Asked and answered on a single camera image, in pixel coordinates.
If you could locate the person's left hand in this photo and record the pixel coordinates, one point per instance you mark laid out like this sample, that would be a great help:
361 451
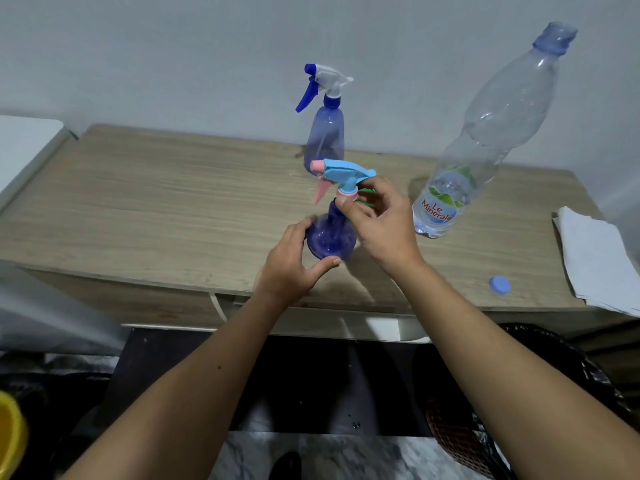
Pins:
285 274

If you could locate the person's right hand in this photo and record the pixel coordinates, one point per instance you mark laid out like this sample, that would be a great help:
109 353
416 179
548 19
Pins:
390 234

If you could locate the green plastic funnel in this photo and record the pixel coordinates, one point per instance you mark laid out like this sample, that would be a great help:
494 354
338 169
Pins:
369 205

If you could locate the round blue spray bottle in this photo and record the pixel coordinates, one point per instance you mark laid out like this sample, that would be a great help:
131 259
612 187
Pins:
330 239

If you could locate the pink and light blue spray head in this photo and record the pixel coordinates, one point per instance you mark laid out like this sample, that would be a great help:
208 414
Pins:
342 174

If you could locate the blue spray bottle body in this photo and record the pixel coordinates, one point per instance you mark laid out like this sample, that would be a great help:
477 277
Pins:
325 134

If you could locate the light blue bottle cap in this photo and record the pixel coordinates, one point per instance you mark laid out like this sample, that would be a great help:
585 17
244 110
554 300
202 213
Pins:
500 285

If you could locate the white blue trigger sprayer head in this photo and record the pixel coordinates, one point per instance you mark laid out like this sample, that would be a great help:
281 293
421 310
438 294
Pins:
327 77

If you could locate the clear plastic water bottle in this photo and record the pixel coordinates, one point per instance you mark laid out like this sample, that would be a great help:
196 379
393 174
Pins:
510 109

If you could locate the person's left forearm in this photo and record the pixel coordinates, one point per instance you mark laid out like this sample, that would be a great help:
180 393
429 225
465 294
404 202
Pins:
175 394

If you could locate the person's right forearm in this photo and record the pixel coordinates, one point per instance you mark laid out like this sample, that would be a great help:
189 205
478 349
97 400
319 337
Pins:
520 379

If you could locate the stack of white paper sheets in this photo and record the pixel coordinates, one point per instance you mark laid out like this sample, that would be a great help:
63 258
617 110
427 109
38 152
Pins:
600 264

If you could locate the black trash bin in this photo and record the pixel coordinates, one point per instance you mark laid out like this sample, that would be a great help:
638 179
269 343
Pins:
575 359

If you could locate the white side table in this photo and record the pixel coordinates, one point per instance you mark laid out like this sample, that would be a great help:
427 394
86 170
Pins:
25 144

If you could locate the yellow plastic bucket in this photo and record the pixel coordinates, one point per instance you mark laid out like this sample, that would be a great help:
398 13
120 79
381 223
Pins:
11 434

